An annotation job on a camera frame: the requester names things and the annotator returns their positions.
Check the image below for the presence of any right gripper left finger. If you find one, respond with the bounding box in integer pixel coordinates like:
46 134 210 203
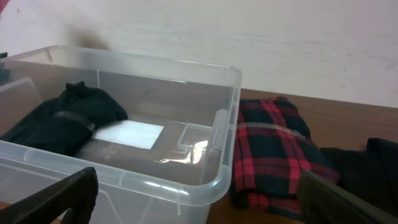
1 167 99 224

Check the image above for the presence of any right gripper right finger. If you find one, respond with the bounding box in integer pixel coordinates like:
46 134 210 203
297 170 397 224

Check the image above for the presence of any dark navy cloth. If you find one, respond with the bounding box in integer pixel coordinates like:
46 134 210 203
1 82 128 156

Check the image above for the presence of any white label in container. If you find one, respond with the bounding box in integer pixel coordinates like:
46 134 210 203
93 120 164 150

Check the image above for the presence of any clear plastic storage container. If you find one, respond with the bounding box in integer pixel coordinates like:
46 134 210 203
1 45 242 223

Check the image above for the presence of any large black cloth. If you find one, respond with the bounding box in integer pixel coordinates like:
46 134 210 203
320 138 397 216

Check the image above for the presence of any red plaid folded cloth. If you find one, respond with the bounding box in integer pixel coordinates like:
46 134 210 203
229 97 340 221

